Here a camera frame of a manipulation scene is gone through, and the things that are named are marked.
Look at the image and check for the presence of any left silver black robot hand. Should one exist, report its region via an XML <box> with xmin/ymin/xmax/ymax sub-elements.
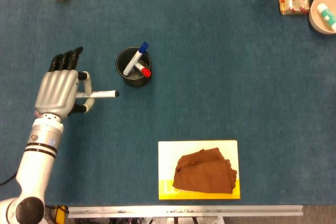
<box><xmin>34</xmin><ymin>46</ymin><xmax>95</xmax><ymax>119</ymax></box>

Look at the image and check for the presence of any black-capped white marker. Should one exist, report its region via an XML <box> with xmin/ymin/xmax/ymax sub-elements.
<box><xmin>75</xmin><ymin>90</ymin><xmax>120</xmax><ymax>99</ymax></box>

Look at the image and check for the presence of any blue-capped white marker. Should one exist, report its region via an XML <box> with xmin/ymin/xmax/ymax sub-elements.
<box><xmin>122</xmin><ymin>41</ymin><xmax>150</xmax><ymax>77</ymax></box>

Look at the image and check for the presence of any black mesh pen cup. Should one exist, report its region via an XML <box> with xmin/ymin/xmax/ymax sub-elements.
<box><xmin>115</xmin><ymin>46</ymin><xmax>152</xmax><ymax>88</ymax></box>

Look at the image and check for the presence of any red-capped white marker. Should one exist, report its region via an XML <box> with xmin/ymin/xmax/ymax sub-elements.
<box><xmin>134</xmin><ymin>62</ymin><xmax>152</xmax><ymax>78</ymax></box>

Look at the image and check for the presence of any yellow black tool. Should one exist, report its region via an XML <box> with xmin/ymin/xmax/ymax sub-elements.
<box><xmin>54</xmin><ymin>205</ymin><xmax>69</xmax><ymax>224</ymax></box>

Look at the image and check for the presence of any blue felt table cover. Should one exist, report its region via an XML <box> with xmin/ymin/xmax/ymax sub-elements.
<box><xmin>0</xmin><ymin>0</ymin><xmax>336</xmax><ymax>206</ymax></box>

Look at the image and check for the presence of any brown folded cloth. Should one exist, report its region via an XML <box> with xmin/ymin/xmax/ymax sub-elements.
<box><xmin>172</xmin><ymin>147</ymin><xmax>238</xmax><ymax>195</ymax></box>

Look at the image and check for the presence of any beige bowl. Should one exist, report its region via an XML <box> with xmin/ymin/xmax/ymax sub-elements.
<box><xmin>308</xmin><ymin>0</ymin><xmax>336</xmax><ymax>35</ymax></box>

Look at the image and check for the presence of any white green glue stick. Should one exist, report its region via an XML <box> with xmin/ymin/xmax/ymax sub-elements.
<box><xmin>316</xmin><ymin>3</ymin><xmax>336</xmax><ymax>32</ymax></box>

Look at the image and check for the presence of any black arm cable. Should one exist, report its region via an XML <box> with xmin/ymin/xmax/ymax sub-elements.
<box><xmin>0</xmin><ymin>175</ymin><xmax>18</xmax><ymax>187</ymax></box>

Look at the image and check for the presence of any aluminium profile rail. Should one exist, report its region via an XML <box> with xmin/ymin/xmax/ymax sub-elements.
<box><xmin>67</xmin><ymin>205</ymin><xmax>304</xmax><ymax>219</ymax></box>

